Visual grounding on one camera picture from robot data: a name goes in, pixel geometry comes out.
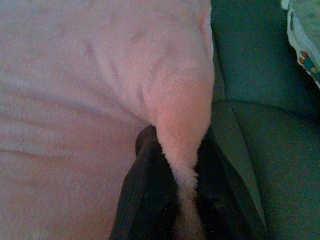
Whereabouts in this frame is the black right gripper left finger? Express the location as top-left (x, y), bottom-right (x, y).
top-left (109, 124), bottom-right (180, 240)

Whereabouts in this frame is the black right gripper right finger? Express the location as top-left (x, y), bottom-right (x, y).
top-left (196, 126), bottom-right (269, 240)

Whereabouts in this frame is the pink fluffy pillow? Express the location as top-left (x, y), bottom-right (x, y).
top-left (0, 0), bottom-right (216, 240)

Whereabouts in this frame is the dark green leather sofa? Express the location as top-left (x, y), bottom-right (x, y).
top-left (203, 0), bottom-right (320, 240)

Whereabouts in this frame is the white patterned cloth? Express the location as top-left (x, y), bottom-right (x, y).
top-left (280, 0), bottom-right (320, 90)

